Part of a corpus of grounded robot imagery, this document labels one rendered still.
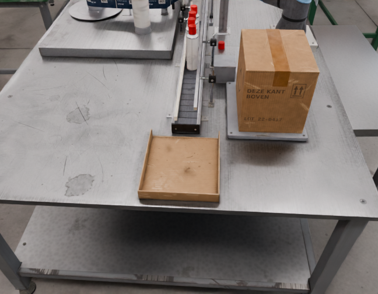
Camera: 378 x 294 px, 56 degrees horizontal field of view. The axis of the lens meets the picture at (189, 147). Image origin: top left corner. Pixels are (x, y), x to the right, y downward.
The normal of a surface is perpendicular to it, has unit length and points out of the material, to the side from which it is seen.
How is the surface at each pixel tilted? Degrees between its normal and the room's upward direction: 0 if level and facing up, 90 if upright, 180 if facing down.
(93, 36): 0
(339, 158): 0
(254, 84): 90
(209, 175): 0
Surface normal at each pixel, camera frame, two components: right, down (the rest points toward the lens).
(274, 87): -0.06, 0.69
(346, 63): -0.01, -0.72
